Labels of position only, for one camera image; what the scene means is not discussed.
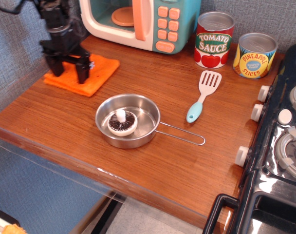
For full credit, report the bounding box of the small steel frying pan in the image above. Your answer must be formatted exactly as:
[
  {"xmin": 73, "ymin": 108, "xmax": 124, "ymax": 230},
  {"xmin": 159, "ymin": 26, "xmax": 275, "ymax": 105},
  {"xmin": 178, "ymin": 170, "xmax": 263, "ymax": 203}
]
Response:
[{"xmin": 94, "ymin": 94, "xmax": 206, "ymax": 149}]

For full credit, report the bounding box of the pineapple slices can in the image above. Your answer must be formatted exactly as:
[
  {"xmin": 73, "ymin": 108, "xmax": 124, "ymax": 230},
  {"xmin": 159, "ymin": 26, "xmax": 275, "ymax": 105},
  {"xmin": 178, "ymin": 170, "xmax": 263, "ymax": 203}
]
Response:
[{"xmin": 233, "ymin": 33, "xmax": 278, "ymax": 79}]

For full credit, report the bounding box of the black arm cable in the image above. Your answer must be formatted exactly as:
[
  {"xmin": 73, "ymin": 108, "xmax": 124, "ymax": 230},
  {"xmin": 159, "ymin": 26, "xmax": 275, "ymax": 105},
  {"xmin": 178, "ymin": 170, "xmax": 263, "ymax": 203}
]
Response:
[{"xmin": 0, "ymin": 0, "xmax": 39, "ymax": 15}]

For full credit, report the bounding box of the white stove knob rear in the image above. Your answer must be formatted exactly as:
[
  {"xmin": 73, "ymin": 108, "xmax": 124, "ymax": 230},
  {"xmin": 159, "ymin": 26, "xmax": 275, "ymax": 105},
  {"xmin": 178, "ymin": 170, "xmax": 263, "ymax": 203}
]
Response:
[{"xmin": 258, "ymin": 85, "xmax": 270, "ymax": 103}]

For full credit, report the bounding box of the white stove knob middle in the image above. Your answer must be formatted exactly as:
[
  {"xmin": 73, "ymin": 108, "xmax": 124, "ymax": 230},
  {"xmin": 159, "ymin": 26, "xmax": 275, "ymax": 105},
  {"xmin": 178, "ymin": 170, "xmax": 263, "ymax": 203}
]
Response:
[{"xmin": 251, "ymin": 104, "xmax": 263, "ymax": 122}]

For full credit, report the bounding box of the tomato sauce can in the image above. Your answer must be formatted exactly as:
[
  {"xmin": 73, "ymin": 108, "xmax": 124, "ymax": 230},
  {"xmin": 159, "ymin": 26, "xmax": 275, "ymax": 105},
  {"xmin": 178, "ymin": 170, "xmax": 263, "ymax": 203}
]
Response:
[{"xmin": 194, "ymin": 11, "xmax": 235, "ymax": 69}]

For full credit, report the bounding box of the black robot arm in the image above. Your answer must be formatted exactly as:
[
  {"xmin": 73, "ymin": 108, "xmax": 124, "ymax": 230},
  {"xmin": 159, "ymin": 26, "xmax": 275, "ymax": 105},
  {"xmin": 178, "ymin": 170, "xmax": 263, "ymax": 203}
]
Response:
[{"xmin": 37, "ymin": 0, "xmax": 93, "ymax": 84}]

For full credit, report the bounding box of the black toy stove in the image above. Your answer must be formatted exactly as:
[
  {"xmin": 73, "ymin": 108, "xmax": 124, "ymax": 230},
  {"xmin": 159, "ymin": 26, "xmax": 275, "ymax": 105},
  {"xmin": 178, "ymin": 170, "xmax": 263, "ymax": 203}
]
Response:
[{"xmin": 203, "ymin": 44, "xmax": 296, "ymax": 234}]

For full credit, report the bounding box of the white spatula blue handle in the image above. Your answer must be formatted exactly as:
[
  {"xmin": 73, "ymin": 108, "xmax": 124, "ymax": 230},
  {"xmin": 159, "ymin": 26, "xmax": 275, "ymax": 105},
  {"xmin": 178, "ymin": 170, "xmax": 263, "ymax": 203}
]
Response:
[{"xmin": 186, "ymin": 70, "xmax": 222, "ymax": 123}]

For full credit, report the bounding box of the white stove knob front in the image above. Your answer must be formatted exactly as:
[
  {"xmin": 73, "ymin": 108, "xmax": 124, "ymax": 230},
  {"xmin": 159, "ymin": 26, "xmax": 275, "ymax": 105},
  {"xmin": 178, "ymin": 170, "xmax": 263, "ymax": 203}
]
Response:
[{"xmin": 235, "ymin": 146, "xmax": 249, "ymax": 167}]

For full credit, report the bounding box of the toy microwave oven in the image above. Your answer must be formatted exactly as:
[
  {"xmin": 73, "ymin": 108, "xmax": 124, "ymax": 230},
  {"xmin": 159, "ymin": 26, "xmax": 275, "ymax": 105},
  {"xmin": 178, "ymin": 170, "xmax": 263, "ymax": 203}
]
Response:
[{"xmin": 79, "ymin": 0, "xmax": 201, "ymax": 54}]

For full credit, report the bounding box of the orange plush object corner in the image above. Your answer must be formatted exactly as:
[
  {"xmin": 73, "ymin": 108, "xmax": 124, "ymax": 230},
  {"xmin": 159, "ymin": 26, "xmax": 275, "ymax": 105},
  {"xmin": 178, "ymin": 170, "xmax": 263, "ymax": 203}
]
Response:
[{"xmin": 1, "ymin": 224, "xmax": 27, "ymax": 234}]

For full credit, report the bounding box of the orange towel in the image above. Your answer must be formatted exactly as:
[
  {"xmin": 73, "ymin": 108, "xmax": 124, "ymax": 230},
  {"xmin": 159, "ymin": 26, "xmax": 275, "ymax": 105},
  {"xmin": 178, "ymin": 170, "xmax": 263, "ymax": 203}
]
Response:
[{"xmin": 44, "ymin": 54, "xmax": 120, "ymax": 97}]

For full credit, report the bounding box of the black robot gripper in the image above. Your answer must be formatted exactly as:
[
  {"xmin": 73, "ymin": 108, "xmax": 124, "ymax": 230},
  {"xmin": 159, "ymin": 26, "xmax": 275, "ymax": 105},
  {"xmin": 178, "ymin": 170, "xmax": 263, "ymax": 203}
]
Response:
[{"xmin": 40, "ymin": 25, "xmax": 93, "ymax": 84}]

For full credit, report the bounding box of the toy mushroom half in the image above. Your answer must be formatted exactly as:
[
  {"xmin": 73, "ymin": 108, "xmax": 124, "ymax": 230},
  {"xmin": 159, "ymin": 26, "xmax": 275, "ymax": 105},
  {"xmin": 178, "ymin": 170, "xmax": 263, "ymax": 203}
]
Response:
[{"xmin": 107, "ymin": 109, "xmax": 138, "ymax": 137}]

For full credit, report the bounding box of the white stove knob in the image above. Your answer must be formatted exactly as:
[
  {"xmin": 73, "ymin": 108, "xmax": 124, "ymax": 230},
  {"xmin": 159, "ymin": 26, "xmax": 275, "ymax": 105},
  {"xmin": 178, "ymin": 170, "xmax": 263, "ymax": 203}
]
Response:
[
  {"xmin": 235, "ymin": 146, "xmax": 249, "ymax": 167},
  {"xmin": 258, "ymin": 85, "xmax": 270, "ymax": 103},
  {"xmin": 251, "ymin": 104, "xmax": 263, "ymax": 122}
]

